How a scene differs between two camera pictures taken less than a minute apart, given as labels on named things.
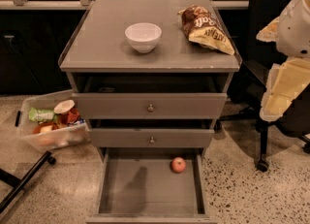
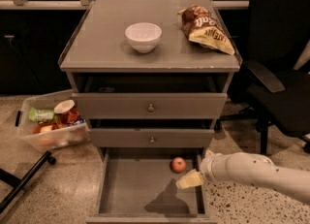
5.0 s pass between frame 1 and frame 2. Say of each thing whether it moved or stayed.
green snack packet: stayed
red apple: stayed
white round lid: stayed
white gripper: moved
